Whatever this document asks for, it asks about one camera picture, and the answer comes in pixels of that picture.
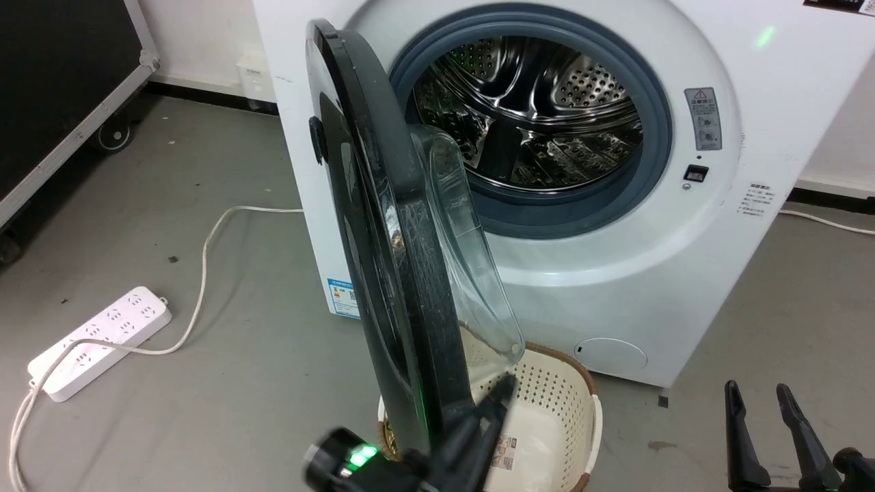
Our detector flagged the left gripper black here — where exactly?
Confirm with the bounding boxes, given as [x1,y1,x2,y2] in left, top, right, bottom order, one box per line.
[304,373,517,492]

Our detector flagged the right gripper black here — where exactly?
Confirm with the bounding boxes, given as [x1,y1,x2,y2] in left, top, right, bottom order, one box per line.
[724,380,875,492]

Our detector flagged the black round glass washer door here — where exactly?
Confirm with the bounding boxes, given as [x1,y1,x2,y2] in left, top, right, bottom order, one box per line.
[304,18,526,460]

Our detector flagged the white front-load washing machine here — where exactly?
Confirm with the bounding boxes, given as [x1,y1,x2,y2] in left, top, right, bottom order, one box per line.
[252,0,875,389]

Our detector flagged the grey rubber door gasket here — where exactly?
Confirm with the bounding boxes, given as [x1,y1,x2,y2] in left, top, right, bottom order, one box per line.
[388,10,674,240]

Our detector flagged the white bag with printed label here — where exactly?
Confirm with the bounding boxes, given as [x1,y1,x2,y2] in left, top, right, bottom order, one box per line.
[482,409,580,492]

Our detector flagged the white perforated laundry basket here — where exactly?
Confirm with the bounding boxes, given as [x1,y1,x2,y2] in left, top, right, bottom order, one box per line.
[378,342,604,492]

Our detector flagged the round white filter cover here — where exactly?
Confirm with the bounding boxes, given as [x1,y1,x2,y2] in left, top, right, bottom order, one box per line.
[573,337,648,374]

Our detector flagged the blue energy label sticker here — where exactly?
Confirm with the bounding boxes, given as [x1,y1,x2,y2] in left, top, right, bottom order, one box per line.
[326,277,361,320]

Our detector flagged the small printed text sticker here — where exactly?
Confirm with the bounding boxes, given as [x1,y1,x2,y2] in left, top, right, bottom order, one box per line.
[737,183,777,218]

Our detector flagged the grey warning label sticker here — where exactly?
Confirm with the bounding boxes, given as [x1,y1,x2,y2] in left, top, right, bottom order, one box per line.
[685,87,723,152]

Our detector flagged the steel perforated washer drum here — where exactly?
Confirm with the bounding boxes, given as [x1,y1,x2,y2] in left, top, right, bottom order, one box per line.
[410,36,645,193]

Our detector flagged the white power strip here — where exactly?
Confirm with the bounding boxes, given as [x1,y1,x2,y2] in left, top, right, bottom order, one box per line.
[27,286,172,402]

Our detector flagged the black washer control panel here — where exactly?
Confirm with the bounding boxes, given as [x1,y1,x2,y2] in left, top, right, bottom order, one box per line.
[803,0,875,16]

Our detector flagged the black caster wheel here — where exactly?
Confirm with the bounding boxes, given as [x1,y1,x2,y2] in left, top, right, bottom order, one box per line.
[96,122,134,152]

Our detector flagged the black flight case aluminium edges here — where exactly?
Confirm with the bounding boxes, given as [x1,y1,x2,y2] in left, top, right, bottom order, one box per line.
[0,0,160,230]

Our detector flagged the white floor cable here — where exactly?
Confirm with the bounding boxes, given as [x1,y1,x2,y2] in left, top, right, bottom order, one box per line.
[778,208,875,237]

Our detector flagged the white power strip cable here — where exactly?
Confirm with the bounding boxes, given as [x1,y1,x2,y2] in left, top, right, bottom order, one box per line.
[8,205,305,492]

